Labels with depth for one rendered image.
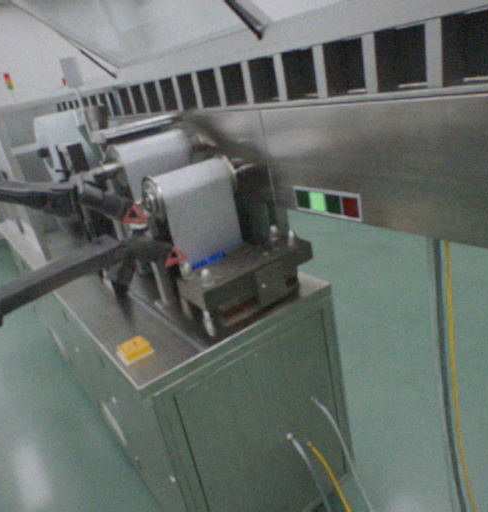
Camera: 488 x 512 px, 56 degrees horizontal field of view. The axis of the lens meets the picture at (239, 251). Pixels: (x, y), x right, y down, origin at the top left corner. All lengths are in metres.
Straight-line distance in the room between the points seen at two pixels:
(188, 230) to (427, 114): 0.75
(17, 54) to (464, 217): 6.39
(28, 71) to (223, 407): 6.05
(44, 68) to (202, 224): 5.73
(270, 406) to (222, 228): 0.57
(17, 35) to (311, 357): 6.12
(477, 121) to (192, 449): 1.04
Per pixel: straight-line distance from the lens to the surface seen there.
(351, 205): 1.21
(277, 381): 1.45
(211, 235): 1.46
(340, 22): 1.15
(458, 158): 1.01
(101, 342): 1.45
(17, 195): 1.34
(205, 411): 1.33
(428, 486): 2.06
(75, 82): 1.88
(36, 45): 7.03
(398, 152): 1.08
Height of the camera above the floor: 1.57
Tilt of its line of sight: 22 degrees down
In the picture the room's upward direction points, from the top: 12 degrees counter-clockwise
